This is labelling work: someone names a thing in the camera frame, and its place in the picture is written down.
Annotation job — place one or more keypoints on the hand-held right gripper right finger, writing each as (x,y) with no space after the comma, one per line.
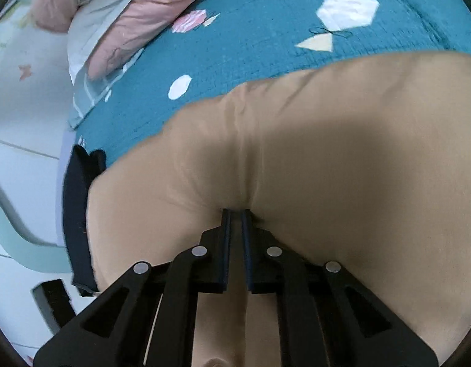
(246,237)

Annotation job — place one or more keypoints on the pale green chair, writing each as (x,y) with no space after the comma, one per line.
(17,237)

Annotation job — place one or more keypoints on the teal patterned bed blanket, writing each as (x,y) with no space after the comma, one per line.
(258,38)

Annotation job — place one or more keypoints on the pink quilt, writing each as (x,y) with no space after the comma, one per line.
(120,11)

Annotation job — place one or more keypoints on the tan garment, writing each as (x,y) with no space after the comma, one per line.
(334,153)

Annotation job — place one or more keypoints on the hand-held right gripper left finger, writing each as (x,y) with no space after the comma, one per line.
(224,237)

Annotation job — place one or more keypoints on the black cloth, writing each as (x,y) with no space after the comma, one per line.
(77,214)

